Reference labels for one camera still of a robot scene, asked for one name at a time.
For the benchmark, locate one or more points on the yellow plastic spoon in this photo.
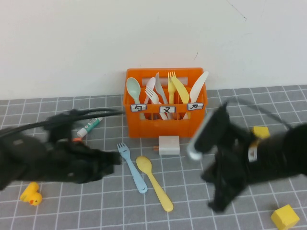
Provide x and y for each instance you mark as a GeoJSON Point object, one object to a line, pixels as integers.
{"type": "Point", "coordinates": [145, 165]}

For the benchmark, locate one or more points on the paper label reading spoon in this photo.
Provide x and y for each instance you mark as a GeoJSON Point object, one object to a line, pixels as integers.
{"type": "Point", "coordinates": [138, 108]}

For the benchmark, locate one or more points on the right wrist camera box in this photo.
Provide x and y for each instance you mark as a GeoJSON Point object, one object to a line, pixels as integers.
{"type": "Point", "coordinates": [199, 139]}

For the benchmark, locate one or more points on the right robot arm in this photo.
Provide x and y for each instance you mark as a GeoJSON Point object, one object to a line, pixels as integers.
{"type": "Point", "coordinates": [283, 155]}

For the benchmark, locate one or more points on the orange plastic cutlery holder crate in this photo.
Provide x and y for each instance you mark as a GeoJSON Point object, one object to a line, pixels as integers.
{"type": "Point", "coordinates": [165, 127]}

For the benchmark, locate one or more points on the orange cube block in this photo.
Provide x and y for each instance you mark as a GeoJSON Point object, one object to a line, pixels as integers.
{"type": "Point", "coordinates": [77, 139]}

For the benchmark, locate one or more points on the paper label reading fork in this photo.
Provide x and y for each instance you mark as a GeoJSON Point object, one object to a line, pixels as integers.
{"type": "Point", "coordinates": [168, 109]}

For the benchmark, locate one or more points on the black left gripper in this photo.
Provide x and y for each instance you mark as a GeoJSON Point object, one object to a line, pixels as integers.
{"type": "Point", "coordinates": [76, 163]}

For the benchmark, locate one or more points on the grey plastic fork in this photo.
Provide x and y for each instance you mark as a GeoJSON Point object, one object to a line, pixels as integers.
{"type": "Point", "coordinates": [160, 88]}

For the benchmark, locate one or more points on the yellow rubber duck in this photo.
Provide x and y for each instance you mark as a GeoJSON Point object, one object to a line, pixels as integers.
{"type": "Point", "coordinates": [31, 195]}

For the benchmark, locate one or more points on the pale pink plastic spoon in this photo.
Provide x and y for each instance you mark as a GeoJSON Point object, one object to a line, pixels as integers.
{"type": "Point", "coordinates": [151, 82]}

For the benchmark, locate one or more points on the yellow plastic knife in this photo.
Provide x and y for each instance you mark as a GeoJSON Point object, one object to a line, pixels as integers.
{"type": "Point", "coordinates": [182, 93]}

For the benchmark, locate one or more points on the light blue plastic fork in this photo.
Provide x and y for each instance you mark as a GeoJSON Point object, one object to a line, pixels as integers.
{"type": "Point", "coordinates": [133, 167]}

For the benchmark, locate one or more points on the white charger plug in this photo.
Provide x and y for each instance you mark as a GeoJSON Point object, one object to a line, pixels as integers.
{"type": "Point", "coordinates": [169, 145]}

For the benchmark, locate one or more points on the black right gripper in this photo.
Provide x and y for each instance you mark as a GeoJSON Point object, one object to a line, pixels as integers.
{"type": "Point", "coordinates": [230, 158]}

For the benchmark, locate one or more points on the white plastic fork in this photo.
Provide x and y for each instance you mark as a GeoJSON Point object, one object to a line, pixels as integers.
{"type": "Point", "coordinates": [152, 95]}

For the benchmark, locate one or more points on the green and white glue stick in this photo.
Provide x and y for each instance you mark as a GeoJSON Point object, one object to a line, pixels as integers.
{"type": "Point", "coordinates": [90, 125]}

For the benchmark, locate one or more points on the mint green plastic spoon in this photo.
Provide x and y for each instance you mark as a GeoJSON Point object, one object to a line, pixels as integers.
{"type": "Point", "coordinates": [133, 87]}

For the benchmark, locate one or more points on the yellow plastic fork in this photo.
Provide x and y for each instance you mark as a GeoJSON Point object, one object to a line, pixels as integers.
{"type": "Point", "coordinates": [171, 92]}

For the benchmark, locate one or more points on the yellow cube block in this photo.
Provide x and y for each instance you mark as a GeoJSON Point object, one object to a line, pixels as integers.
{"type": "Point", "coordinates": [285, 217]}
{"type": "Point", "coordinates": [261, 131]}

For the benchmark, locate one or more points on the cream white plastic knife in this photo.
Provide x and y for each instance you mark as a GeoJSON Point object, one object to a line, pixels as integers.
{"type": "Point", "coordinates": [197, 87]}

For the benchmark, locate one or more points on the paper label reading knife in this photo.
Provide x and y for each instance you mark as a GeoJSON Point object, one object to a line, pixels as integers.
{"type": "Point", "coordinates": [195, 106]}

